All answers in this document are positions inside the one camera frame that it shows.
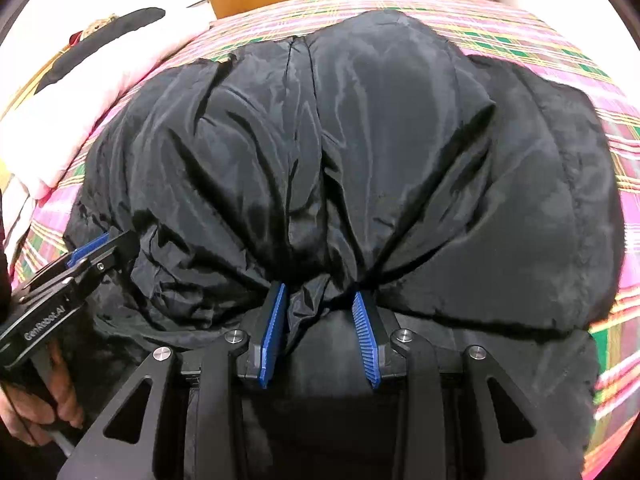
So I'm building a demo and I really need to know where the pink plaid bed sheet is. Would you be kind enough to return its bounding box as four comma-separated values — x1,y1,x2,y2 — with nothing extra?
8,0,640,480

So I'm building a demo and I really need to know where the black hooded puffer jacket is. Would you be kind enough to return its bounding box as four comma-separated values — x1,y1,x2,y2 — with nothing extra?
64,11,625,479

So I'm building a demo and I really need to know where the person's left hand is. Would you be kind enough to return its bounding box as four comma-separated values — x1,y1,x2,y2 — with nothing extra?
1,339,85,446

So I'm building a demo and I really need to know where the white pink folded quilt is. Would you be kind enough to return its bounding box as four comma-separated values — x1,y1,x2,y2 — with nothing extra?
1,0,215,260

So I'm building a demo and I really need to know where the brown teddy bear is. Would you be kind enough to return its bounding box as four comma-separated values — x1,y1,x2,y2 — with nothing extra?
68,14,118,47

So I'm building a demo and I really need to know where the black garment on quilt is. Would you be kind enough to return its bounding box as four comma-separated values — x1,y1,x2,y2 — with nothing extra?
35,6,166,93

